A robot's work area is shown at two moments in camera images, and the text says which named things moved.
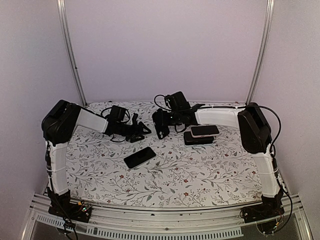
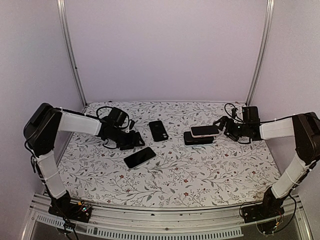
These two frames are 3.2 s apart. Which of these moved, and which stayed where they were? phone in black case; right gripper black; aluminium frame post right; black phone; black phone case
Moved: right gripper black; black phone case
Stayed: black phone; aluminium frame post right; phone in black case
